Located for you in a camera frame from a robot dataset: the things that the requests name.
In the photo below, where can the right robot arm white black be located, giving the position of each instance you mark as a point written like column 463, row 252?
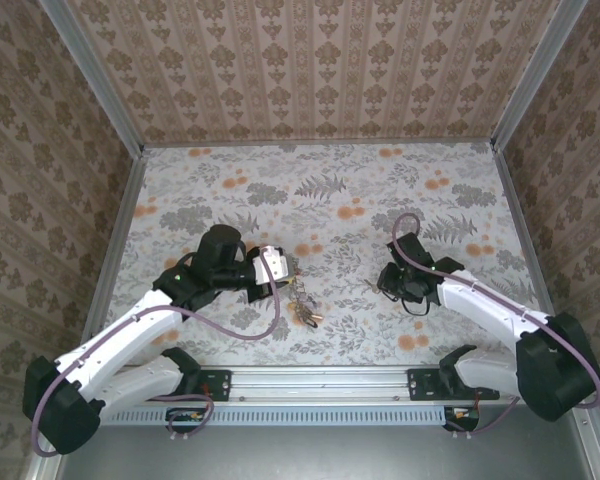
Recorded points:
column 485, row 310

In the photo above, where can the thin aluminium back rail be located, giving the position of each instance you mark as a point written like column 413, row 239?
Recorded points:
column 320, row 141

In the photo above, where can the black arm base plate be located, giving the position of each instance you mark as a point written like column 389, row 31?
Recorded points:
column 420, row 385
column 220, row 385

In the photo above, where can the aluminium table side rail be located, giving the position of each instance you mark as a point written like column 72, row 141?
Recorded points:
column 521, row 225
column 114, row 250

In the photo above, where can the aluminium front mounting rail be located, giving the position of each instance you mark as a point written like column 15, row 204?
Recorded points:
column 320, row 382

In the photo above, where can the aluminium frame post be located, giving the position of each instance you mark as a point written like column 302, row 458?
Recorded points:
column 536, row 75
column 95, row 75

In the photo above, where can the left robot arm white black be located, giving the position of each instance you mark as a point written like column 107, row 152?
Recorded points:
column 130, row 340

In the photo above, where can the grey metal sheet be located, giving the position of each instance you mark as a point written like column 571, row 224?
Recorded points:
column 320, row 455

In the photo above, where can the floral patterned table cover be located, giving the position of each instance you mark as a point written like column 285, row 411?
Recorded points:
column 330, row 220

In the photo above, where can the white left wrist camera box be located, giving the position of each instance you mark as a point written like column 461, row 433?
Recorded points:
column 272, row 265

